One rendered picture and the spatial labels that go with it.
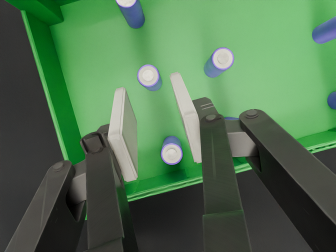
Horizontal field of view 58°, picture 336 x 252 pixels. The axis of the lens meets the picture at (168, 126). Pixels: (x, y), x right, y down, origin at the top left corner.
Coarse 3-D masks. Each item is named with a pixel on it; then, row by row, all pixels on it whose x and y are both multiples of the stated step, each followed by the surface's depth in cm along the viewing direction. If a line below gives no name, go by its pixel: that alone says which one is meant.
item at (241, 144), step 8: (200, 104) 17; (208, 104) 17; (200, 112) 17; (208, 112) 16; (216, 112) 16; (224, 120) 15; (232, 120) 15; (232, 128) 14; (240, 128) 14; (232, 136) 14; (240, 136) 14; (248, 136) 14; (232, 144) 14; (240, 144) 14; (248, 144) 14; (232, 152) 15; (240, 152) 15; (248, 152) 14; (256, 152) 14
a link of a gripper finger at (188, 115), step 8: (176, 72) 21; (176, 80) 20; (176, 88) 18; (184, 88) 18; (176, 96) 18; (184, 96) 17; (184, 104) 16; (192, 104) 16; (184, 112) 15; (192, 112) 15; (184, 120) 15; (192, 120) 15; (184, 128) 18; (192, 128) 15; (192, 136) 16; (192, 144) 16; (192, 152) 16; (200, 152) 16; (200, 160) 16
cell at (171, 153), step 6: (168, 138) 29; (174, 138) 29; (162, 144) 28; (168, 144) 25; (174, 144) 25; (180, 144) 28; (162, 150) 25; (168, 150) 25; (174, 150) 25; (180, 150) 25; (162, 156) 25; (168, 156) 25; (174, 156) 25; (180, 156) 25; (168, 162) 25; (174, 162) 25
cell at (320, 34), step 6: (330, 18) 27; (324, 24) 28; (330, 24) 27; (318, 30) 29; (324, 30) 28; (330, 30) 27; (312, 36) 30; (318, 36) 29; (324, 36) 28; (330, 36) 28; (318, 42) 30; (324, 42) 30
